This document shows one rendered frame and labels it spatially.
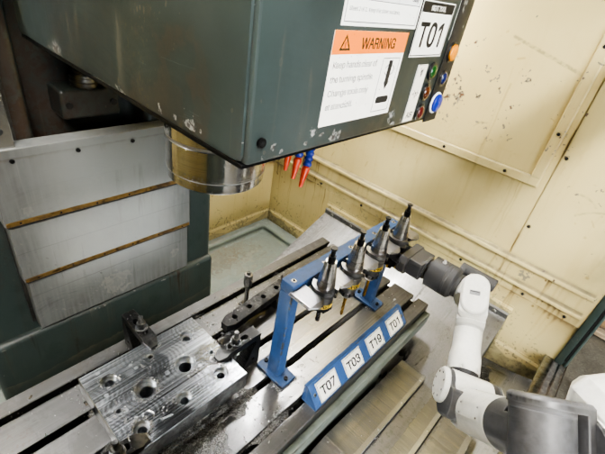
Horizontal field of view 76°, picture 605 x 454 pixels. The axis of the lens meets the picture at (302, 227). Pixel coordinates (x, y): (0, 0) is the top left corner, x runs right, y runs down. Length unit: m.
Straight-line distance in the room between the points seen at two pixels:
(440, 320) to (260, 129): 1.31
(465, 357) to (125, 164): 0.95
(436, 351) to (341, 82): 1.22
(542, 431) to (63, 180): 1.03
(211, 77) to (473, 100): 1.14
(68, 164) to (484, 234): 1.31
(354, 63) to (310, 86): 0.07
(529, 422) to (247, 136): 0.56
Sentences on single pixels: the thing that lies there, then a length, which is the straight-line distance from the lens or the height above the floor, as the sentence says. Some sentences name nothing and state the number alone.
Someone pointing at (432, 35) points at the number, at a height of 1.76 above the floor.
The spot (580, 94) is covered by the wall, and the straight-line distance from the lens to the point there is 1.38.
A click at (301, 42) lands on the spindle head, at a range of 0.42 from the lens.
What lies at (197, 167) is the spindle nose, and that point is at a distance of 0.59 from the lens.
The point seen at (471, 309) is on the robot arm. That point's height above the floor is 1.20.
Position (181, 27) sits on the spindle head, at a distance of 0.46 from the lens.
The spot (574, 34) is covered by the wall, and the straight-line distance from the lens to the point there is 1.39.
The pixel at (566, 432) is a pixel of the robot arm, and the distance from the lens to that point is 0.72.
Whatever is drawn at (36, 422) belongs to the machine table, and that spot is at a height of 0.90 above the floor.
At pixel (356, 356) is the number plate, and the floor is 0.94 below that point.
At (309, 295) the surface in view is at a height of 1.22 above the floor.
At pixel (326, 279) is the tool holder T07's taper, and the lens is 0.86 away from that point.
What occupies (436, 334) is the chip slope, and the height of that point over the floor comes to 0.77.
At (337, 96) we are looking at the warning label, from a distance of 0.49.
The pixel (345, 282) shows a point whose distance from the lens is 0.93.
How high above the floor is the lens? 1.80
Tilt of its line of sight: 33 degrees down
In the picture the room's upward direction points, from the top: 10 degrees clockwise
